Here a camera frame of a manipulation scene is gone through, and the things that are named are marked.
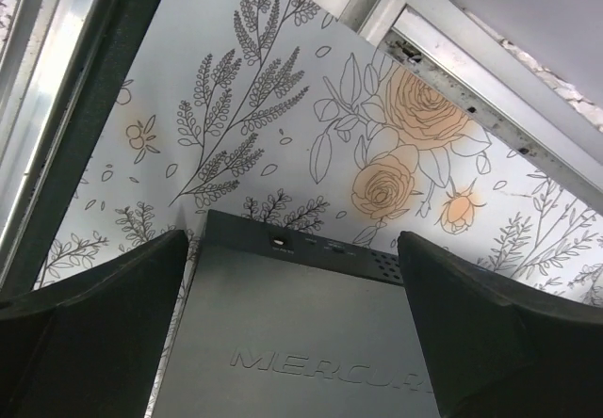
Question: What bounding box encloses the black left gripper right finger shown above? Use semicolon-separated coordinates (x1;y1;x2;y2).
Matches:
398;232;602;417

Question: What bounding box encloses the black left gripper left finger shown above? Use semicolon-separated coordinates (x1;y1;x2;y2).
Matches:
1;230;188;418

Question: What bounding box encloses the black network switch box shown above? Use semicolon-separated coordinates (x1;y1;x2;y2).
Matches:
153;211;438;418

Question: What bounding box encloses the floral patterned table mat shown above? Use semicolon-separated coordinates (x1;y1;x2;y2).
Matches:
37;0;602;417

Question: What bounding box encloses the aluminium frame rail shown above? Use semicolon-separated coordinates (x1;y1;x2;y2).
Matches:
311;0;602;212

